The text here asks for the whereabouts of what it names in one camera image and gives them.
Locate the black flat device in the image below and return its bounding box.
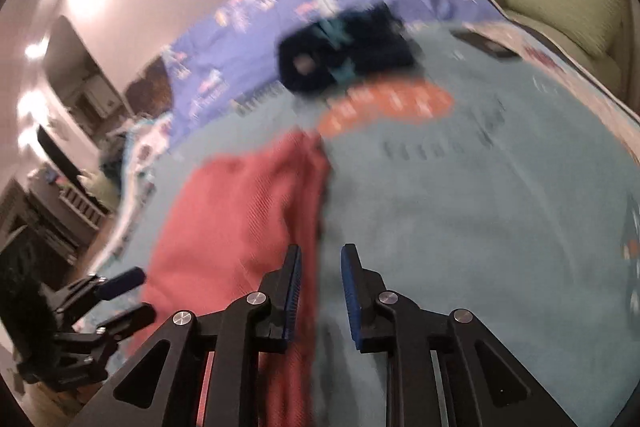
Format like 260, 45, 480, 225
452, 29, 517, 60

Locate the green sofa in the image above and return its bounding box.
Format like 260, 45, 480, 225
434, 0, 632, 108

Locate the dark blue star-print garment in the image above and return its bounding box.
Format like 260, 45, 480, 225
277, 3, 419, 96

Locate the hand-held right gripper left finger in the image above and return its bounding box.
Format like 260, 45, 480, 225
75, 244, 303, 427

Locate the white shelf unit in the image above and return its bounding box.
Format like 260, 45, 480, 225
59, 184, 107, 229

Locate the light blue printed cloth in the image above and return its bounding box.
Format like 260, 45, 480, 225
100, 116, 172, 188

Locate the pink garment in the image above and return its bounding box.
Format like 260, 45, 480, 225
141, 129, 334, 427

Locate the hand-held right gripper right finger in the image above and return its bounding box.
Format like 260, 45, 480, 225
340, 243, 576, 427

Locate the teal blanket with orange heart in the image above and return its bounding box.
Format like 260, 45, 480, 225
100, 19, 640, 427

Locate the dark cabinet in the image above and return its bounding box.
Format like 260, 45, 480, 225
0, 177, 81, 269

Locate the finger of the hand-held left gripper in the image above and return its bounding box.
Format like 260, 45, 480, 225
64, 302, 157, 359
52, 266, 147, 314

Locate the brown cushion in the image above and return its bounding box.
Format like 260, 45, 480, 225
125, 56, 177, 118

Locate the black television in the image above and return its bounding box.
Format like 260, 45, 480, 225
37, 126, 84, 184

